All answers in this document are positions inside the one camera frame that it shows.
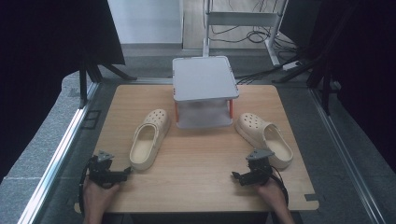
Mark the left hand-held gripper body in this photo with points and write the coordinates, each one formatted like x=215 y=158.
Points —
x=101 y=172

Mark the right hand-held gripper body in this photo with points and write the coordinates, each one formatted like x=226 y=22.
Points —
x=260 y=174

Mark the cream foam clog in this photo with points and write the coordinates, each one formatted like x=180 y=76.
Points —
x=155 y=119
x=252 y=123

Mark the grey two-tier shoe rack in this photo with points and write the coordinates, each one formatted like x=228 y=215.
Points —
x=202 y=77

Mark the person's left hand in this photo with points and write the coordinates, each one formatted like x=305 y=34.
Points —
x=98 y=194

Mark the black floor socket cover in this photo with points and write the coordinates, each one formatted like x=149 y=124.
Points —
x=91 y=119

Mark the black tripod stand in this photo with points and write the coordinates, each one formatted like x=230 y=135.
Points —
x=325 y=90
x=83 y=84

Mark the white power strip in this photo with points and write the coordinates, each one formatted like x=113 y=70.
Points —
x=292 y=65

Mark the black curtain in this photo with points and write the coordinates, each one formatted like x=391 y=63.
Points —
x=364 y=62
x=46 y=46

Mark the aluminium floor rail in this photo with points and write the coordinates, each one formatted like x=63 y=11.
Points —
x=345 y=155
x=59 y=155

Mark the white metal stand frame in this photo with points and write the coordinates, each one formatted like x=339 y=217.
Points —
x=239 y=18

